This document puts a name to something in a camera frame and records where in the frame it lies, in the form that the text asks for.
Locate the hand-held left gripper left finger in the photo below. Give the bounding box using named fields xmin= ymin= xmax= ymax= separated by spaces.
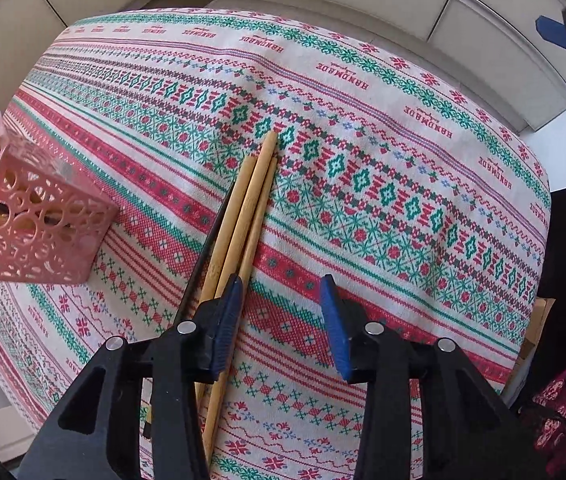
xmin=15 ymin=274 xmax=245 ymax=480

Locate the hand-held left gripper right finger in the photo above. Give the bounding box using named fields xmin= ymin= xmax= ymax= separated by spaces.
xmin=319 ymin=274 xmax=564 ymax=480

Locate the pink perforated plastic basket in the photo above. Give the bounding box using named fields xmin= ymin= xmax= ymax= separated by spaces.
xmin=0 ymin=112 xmax=120 ymax=287

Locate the patterned striped tablecloth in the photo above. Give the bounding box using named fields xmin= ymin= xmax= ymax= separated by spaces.
xmin=0 ymin=7 xmax=551 ymax=480

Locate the light brown board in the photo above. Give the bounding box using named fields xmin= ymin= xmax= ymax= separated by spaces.
xmin=506 ymin=297 xmax=557 ymax=406

